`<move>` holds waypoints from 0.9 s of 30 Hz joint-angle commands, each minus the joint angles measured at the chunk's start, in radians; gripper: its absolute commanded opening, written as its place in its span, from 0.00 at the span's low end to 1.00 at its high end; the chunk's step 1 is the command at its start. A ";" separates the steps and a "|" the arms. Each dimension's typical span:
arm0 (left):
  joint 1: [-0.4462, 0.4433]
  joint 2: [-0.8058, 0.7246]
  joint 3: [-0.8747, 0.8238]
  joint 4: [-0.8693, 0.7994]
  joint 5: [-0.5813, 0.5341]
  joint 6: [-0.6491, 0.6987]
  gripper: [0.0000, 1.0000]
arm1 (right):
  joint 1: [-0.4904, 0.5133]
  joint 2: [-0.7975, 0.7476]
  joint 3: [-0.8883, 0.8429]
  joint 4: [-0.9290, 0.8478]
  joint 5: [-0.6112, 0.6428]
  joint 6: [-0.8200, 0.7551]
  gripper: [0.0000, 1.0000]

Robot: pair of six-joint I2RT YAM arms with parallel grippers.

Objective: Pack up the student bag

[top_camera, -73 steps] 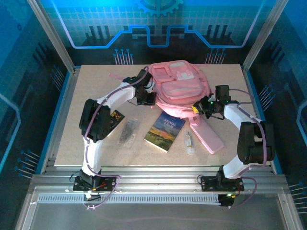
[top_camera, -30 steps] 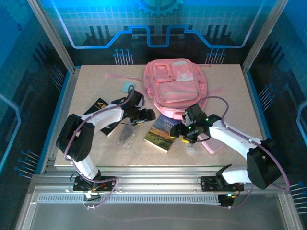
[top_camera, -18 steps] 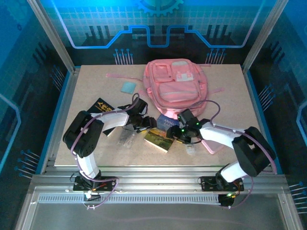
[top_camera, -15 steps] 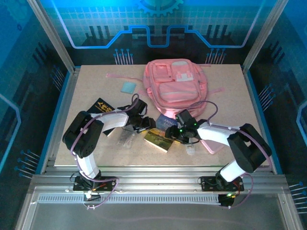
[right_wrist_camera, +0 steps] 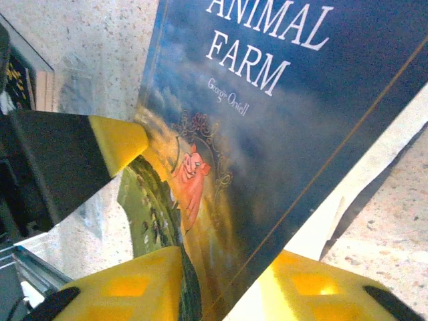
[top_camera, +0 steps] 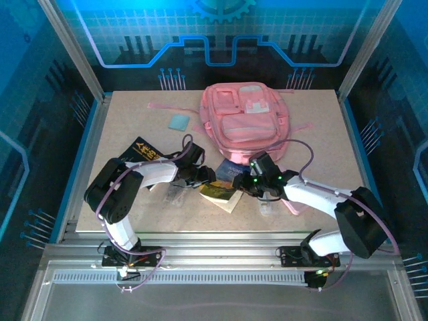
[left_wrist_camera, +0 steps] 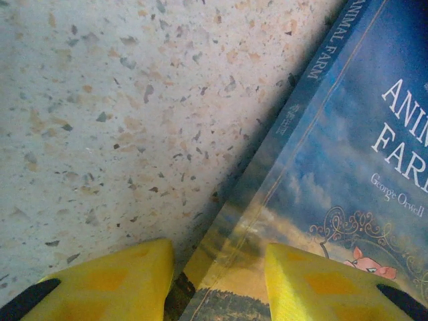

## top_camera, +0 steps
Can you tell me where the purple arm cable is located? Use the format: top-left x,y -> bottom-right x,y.
267,138 -> 401,292
95,133 -> 194,294

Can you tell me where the aluminium frame post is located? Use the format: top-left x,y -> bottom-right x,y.
36,0 -> 106,101
337,0 -> 404,101

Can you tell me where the small glue stick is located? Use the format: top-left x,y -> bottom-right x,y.
259,197 -> 276,217

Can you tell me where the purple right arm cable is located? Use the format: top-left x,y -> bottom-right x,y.
267,138 -> 401,292

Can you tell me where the clear bag of black pens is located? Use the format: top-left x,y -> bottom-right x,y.
163,182 -> 188,207

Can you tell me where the pink student backpack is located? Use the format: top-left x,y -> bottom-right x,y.
148,82 -> 314,167

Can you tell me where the aluminium front rail beam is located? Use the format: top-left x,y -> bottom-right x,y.
43,230 -> 404,268

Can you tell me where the aluminium table side rail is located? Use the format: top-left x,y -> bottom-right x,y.
336,90 -> 385,241
56,93 -> 113,241

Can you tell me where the light blue sticky note pad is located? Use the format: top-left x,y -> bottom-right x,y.
168,114 -> 191,132

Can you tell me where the pink pencil case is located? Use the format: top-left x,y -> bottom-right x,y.
280,197 -> 310,215

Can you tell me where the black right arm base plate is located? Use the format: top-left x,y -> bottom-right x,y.
279,245 -> 340,268

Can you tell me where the slotted grey cable duct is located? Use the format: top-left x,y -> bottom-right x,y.
52,271 -> 310,286

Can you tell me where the grey metal lower tray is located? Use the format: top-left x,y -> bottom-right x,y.
19,260 -> 424,321

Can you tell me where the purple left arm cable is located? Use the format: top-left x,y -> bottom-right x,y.
95,133 -> 194,294

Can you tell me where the black book with yellow print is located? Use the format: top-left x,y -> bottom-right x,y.
118,136 -> 167,161

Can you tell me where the small controller board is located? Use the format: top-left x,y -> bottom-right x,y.
115,265 -> 142,282
304,269 -> 330,291

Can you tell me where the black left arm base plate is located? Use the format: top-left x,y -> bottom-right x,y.
102,245 -> 161,268

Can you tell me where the Animal Farm paperback book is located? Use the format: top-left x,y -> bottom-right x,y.
199,158 -> 243,214

